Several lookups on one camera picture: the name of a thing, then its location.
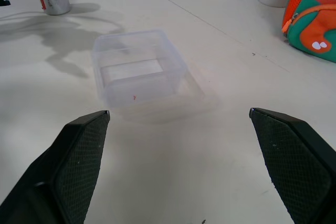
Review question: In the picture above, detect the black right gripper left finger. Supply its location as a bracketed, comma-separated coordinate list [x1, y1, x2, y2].
[0, 110, 111, 224]

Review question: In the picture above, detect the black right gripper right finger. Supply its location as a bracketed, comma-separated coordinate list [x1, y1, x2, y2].
[248, 107, 336, 224]

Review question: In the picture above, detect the clear plastic square container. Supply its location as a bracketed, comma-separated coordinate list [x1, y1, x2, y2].
[91, 29, 185, 107]

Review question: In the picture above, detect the orange green dinosaur bag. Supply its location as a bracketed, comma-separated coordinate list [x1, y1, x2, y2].
[281, 0, 336, 64]

